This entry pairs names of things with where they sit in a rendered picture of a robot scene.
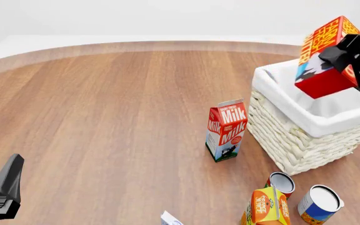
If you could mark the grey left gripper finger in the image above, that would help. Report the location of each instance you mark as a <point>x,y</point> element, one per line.
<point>8,178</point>

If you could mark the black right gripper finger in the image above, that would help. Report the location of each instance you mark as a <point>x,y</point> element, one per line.
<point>358,39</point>
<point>336,57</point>

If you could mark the red orange butter box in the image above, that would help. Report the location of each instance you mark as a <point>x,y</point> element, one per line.
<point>320,77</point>

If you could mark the white cloth basket liner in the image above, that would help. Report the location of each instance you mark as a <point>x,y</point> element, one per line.
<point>333,110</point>

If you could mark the white woven basket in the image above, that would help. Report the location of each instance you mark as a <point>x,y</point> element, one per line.
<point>295,145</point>

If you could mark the white box with blue print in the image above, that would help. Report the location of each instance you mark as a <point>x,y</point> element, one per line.
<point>170,219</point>

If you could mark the red white milk carton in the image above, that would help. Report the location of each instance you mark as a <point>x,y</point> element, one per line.
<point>228,131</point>

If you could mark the red labelled tin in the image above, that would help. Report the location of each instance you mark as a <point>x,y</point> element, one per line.
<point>281,182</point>

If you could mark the blue yellow labelled tin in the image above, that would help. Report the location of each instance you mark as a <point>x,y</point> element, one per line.
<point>319,201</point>

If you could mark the orange juice carton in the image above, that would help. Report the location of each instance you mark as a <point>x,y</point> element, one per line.
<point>266,207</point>

